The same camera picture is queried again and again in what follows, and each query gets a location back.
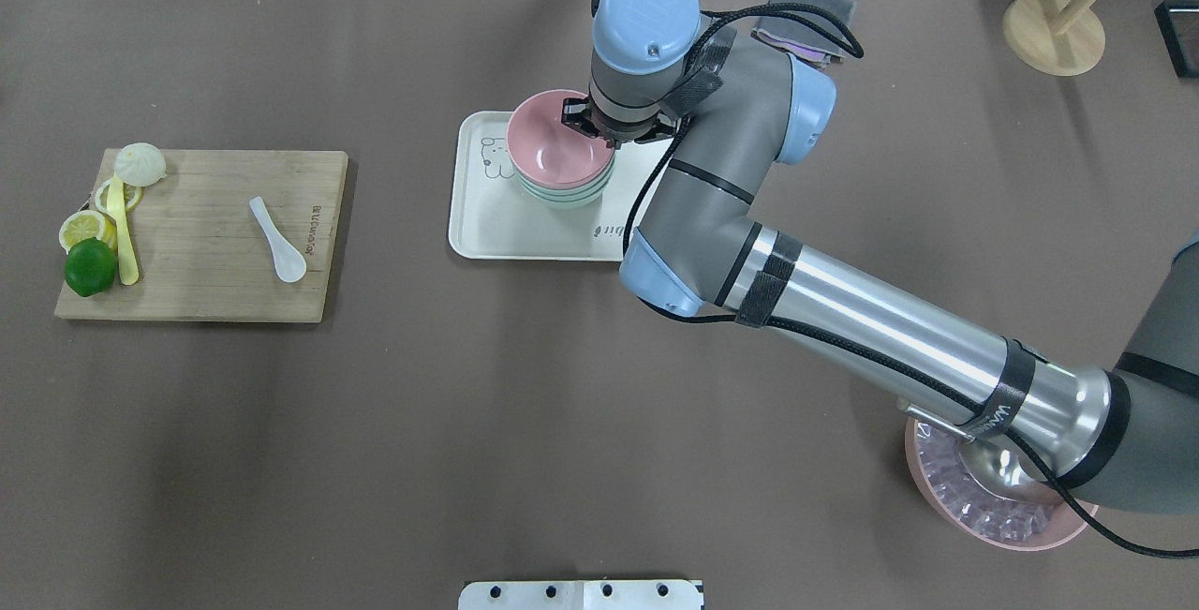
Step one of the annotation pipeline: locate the yellow plastic spoon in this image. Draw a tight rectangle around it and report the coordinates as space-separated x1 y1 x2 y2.
104 175 141 286

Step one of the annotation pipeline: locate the small pink bowl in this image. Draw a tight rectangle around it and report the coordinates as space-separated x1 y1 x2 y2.
506 89 615 191

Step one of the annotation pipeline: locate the metal ice scoop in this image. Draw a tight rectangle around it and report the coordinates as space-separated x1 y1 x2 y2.
896 397 1061 505

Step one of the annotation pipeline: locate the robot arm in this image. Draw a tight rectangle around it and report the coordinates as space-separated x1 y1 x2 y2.
560 0 1198 558

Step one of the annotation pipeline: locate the green bowl stack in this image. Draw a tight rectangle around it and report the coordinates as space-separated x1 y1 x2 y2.
516 161 615 209

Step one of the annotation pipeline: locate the cream rabbit tray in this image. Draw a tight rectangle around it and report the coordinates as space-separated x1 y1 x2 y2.
447 111 668 261

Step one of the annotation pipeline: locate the lemon half slice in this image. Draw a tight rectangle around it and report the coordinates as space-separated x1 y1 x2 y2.
58 209 118 252

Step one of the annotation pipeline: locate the lemon ring slice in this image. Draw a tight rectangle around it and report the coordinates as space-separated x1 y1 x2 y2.
90 179 144 216

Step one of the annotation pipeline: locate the green lime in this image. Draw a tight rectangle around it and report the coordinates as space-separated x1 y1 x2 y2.
64 238 118 298

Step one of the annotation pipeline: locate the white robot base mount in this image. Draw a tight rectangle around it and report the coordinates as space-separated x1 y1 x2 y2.
457 579 706 609

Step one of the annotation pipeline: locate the bamboo cutting board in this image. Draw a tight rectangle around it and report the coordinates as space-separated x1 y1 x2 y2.
54 149 348 324

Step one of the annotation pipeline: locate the large pink ice bowl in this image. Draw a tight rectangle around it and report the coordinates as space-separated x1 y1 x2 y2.
904 419 1087 552

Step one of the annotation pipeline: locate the wooden cup tree stand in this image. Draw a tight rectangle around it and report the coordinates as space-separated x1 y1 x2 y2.
1002 0 1105 77

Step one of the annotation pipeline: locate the white ceramic spoon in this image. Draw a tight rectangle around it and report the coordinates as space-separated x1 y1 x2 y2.
248 197 307 284

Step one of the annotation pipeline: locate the grey purple cloth stack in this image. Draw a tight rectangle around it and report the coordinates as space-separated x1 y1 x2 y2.
752 0 857 65

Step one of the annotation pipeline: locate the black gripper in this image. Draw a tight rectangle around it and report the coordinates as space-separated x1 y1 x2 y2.
560 97 677 147

